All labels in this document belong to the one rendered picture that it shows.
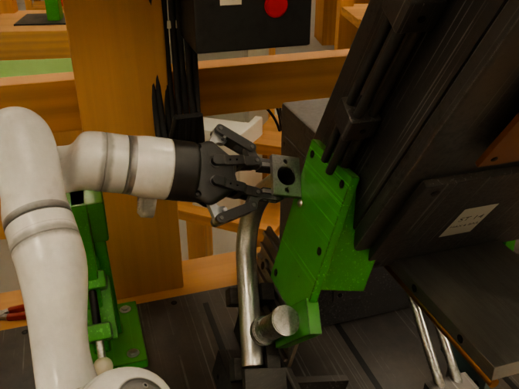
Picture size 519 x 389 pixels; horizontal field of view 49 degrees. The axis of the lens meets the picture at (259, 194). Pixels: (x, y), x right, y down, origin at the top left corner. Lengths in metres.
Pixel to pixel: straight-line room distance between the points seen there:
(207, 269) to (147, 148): 0.53
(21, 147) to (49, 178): 0.04
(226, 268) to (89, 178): 0.55
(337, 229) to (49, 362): 0.33
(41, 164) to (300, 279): 0.33
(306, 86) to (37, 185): 0.62
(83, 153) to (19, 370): 0.44
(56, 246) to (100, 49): 0.39
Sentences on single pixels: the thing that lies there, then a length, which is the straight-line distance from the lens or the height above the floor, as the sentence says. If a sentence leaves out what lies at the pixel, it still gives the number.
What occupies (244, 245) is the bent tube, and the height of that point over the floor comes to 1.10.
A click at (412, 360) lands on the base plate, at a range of 0.96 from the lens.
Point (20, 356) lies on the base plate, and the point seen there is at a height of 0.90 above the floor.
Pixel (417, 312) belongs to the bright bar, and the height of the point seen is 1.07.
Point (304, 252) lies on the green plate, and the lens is 0.72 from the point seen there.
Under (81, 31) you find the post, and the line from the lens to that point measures 0.90.
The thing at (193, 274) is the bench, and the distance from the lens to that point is 1.15.
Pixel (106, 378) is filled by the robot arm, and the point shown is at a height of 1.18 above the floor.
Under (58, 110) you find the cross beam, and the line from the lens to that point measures 1.03.
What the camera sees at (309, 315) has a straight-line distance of 0.71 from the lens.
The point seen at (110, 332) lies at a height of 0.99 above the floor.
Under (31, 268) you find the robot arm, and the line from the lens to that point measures 0.60.
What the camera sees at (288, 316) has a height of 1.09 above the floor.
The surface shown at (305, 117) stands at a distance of 0.90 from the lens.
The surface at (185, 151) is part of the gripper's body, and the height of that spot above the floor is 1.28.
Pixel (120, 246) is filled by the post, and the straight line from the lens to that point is 1.04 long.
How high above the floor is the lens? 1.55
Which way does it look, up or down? 28 degrees down
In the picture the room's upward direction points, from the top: straight up
